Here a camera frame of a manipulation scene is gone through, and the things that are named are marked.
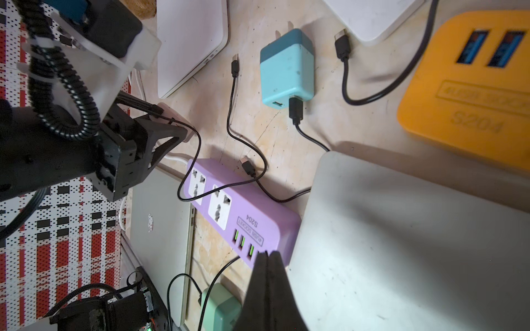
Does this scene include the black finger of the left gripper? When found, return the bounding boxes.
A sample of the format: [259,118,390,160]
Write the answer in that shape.
[133,117,188,182]

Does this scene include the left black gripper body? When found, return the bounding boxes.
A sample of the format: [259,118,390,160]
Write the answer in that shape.
[1,100,137,201]

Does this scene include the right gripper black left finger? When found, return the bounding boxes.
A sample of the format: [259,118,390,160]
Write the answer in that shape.
[233,252,269,330]

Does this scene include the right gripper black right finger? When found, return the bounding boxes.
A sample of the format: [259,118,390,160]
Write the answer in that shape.
[268,251,308,330]

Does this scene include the pink charger adapter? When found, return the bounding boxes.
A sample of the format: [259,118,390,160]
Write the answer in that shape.
[157,103,195,143]

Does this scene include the green charger adapter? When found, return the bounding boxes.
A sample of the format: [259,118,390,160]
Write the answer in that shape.
[202,283,242,331]

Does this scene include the black cable of pink charger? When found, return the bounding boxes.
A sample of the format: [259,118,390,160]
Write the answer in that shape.
[113,53,269,204]

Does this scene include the teal charger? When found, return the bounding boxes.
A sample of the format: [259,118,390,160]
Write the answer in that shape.
[259,28,315,110]

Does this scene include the black cable of yellow charger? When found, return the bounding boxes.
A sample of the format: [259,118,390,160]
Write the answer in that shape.
[333,0,440,107]

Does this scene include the silver laptop front left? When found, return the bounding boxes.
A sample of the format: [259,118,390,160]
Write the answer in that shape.
[129,168,195,330]

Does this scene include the white laptop back left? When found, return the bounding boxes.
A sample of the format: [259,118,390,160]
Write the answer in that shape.
[156,0,229,99]

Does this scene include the white laptop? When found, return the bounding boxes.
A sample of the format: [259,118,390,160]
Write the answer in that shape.
[324,0,424,46]
[156,0,229,99]

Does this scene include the silver apple laptop front right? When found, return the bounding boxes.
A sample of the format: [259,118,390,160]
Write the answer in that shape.
[288,152,529,330]

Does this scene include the white laptop back right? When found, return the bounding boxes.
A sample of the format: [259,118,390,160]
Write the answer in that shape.
[324,0,424,46]

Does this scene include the purple power strip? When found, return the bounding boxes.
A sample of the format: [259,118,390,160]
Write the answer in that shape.
[184,159,302,268]

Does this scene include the brown teddy bear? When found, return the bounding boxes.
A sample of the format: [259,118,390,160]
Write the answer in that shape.
[121,0,157,20]

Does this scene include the orange power strip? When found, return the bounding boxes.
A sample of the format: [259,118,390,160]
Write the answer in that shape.
[397,10,529,174]

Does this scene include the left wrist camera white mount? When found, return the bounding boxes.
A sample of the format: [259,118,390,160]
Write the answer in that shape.
[14,0,162,125]

